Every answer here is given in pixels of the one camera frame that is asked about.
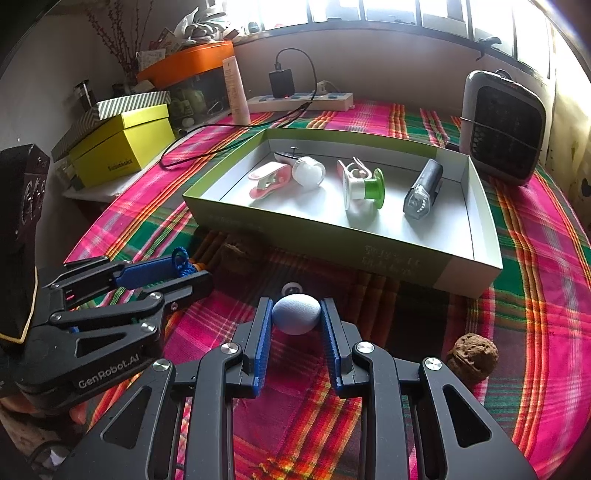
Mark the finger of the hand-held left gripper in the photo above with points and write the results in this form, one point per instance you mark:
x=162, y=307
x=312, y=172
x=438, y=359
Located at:
x=184, y=288
x=147, y=272

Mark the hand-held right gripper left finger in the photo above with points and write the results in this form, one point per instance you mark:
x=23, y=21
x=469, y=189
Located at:
x=262, y=350

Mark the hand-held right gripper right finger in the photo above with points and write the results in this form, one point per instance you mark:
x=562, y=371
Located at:
x=331, y=350

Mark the white egg-shaped ball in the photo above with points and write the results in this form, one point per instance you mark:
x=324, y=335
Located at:
x=295, y=314

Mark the green cardboard box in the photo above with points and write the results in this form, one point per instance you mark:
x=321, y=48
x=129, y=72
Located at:
x=332, y=244

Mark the pink and white clip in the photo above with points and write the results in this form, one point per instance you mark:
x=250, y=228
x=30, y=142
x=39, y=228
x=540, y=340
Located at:
x=270, y=182

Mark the green and white spool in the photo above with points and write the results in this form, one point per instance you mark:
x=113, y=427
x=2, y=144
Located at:
x=364, y=191

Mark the white round roller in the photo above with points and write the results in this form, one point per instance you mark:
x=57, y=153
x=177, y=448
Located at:
x=309, y=170

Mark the black bike light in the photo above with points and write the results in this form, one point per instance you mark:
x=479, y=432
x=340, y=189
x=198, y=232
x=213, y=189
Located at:
x=422, y=194

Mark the person's left hand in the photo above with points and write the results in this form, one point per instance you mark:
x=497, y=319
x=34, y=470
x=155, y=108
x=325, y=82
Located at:
x=79, y=411

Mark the yellow rubber band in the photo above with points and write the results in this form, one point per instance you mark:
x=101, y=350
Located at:
x=25, y=332

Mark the brown walnut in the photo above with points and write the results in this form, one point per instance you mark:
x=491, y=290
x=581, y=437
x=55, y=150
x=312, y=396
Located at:
x=240, y=254
x=473, y=360

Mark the yellow box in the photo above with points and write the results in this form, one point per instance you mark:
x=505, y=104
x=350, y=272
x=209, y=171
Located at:
x=120, y=143

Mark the striped box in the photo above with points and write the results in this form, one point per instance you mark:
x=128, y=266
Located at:
x=115, y=108

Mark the metal jar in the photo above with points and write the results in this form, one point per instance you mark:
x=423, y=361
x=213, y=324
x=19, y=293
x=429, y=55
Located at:
x=87, y=94

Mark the white tube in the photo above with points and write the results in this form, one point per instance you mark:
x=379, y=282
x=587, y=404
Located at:
x=236, y=92

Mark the orange box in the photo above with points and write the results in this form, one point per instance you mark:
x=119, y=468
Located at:
x=184, y=64

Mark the dried branches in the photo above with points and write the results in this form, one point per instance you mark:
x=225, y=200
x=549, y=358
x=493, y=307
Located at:
x=122, y=37

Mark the white power strip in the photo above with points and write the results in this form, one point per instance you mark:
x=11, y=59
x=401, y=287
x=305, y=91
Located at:
x=332, y=99

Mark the white crumpled bag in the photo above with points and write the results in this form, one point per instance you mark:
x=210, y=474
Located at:
x=198, y=27

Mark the grey fan heater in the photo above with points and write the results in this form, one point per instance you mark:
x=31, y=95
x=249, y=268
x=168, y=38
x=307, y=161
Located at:
x=503, y=129

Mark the window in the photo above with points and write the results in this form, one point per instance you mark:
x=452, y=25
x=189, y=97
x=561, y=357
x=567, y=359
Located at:
x=392, y=14

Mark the cream heart-pattern curtain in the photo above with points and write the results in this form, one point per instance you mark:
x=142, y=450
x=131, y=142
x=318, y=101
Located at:
x=570, y=101

